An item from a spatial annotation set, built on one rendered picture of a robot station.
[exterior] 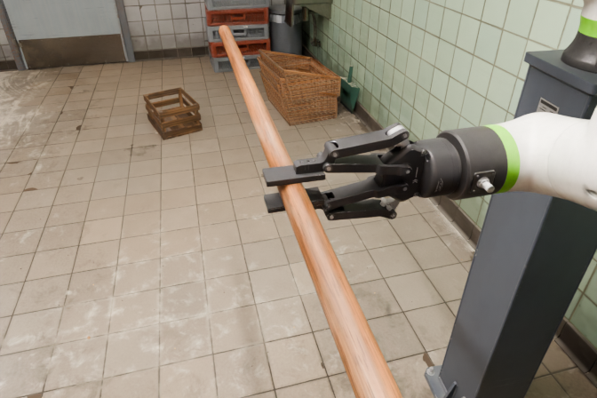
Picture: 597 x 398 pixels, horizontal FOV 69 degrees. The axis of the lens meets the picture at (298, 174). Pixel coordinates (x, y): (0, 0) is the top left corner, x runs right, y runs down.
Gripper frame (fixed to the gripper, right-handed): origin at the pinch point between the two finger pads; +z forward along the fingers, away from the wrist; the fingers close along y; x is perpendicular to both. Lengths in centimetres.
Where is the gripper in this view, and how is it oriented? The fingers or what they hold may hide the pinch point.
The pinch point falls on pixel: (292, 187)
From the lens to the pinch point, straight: 52.3
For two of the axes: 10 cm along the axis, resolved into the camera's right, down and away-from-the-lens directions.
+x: -2.4, -5.2, 8.2
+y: 0.0, 8.4, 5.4
